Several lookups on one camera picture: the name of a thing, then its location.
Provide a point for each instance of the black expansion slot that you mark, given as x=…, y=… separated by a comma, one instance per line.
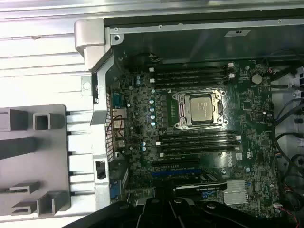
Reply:
x=175, y=162

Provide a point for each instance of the silver CPU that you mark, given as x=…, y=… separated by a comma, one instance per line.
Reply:
x=201, y=110

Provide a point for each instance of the black graphics card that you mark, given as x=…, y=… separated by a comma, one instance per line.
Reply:
x=202, y=188

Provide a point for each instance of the grey parts rack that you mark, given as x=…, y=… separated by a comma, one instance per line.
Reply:
x=54, y=147

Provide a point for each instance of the green motherboard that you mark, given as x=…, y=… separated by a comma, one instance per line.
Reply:
x=256, y=114

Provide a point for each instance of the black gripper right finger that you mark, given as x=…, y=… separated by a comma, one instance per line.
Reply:
x=185, y=213

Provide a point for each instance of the metal CPU socket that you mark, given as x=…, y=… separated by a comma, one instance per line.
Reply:
x=217, y=111

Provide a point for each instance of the black RAM slot bank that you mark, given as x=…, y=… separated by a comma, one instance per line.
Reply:
x=190, y=73
x=197, y=140

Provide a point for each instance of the blue expansion slot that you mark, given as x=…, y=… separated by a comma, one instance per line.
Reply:
x=177, y=173

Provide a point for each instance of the black open PC case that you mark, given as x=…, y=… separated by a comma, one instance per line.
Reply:
x=190, y=47

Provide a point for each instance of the round coin battery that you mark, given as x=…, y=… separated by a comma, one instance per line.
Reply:
x=256, y=78

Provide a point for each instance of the silver finned heatsink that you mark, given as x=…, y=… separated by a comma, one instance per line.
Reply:
x=235, y=192

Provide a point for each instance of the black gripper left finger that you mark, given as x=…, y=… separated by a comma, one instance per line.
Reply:
x=152, y=213

